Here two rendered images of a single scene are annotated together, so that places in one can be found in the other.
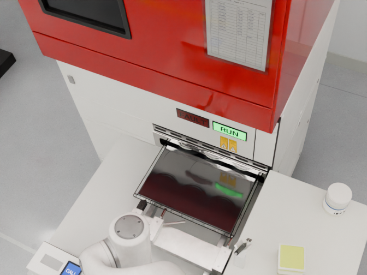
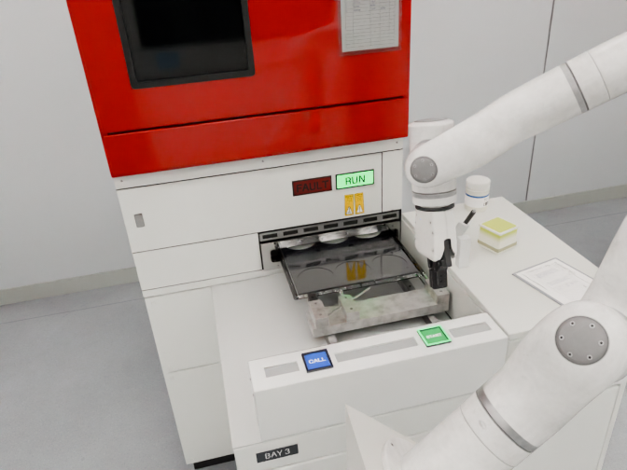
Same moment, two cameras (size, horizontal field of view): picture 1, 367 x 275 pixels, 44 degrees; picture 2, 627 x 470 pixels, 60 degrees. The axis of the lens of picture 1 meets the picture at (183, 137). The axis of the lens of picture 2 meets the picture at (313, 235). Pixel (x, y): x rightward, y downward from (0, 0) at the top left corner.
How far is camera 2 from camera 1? 1.15 m
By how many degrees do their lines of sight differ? 41
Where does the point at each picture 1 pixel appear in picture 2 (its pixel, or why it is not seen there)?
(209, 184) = (357, 255)
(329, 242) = not seen: hidden behind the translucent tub
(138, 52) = (261, 91)
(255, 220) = not seen: hidden behind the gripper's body
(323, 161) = not seen: hidden behind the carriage
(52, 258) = (276, 367)
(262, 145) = (390, 178)
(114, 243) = (435, 128)
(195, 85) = (328, 108)
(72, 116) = (39, 431)
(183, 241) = (384, 302)
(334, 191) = (474, 180)
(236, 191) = (387, 249)
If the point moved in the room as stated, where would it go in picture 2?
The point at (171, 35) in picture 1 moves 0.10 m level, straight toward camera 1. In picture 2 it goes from (302, 45) to (332, 48)
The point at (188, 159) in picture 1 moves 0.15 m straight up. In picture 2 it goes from (315, 253) to (313, 208)
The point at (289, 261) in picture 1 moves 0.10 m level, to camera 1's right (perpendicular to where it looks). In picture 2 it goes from (501, 227) to (518, 214)
